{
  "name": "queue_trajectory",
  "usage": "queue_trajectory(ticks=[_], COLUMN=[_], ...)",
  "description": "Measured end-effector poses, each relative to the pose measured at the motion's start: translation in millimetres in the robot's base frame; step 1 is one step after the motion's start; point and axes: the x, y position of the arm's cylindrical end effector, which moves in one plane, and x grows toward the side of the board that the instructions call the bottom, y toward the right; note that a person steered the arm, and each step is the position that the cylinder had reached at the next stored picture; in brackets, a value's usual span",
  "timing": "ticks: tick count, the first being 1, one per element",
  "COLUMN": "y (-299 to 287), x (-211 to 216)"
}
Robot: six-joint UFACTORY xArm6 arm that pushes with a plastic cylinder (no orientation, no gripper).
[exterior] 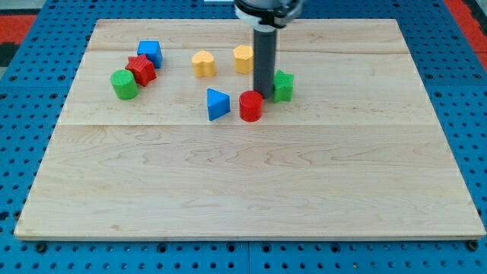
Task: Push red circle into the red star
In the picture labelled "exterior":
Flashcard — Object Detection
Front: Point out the red star block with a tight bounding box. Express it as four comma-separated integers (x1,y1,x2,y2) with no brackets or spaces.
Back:
125,54,157,87

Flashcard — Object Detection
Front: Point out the green cylinder block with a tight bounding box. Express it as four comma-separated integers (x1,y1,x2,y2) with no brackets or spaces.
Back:
110,69,138,100

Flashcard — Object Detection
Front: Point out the blue triangle block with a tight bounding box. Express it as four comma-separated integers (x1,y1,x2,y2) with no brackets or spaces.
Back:
207,88,231,121

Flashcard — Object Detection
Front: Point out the yellow heart block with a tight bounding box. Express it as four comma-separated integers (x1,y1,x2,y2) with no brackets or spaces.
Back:
192,50,217,78

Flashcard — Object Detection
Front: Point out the light wooden board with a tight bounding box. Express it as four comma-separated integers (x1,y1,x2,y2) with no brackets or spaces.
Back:
14,19,485,241

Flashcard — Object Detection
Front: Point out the red cylinder block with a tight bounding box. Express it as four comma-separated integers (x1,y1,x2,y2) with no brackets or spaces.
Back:
239,91,263,122

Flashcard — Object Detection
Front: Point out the green star block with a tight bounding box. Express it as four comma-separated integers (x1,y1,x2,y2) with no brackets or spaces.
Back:
273,70,294,103

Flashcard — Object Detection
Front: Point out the yellow hexagon block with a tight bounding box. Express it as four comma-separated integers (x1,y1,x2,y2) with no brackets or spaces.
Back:
233,45,254,74

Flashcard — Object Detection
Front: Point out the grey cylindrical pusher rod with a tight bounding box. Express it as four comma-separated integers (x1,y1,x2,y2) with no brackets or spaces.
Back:
253,30,277,99

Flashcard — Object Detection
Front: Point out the blue cube block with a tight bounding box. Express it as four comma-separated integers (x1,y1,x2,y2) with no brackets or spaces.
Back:
137,40,163,69

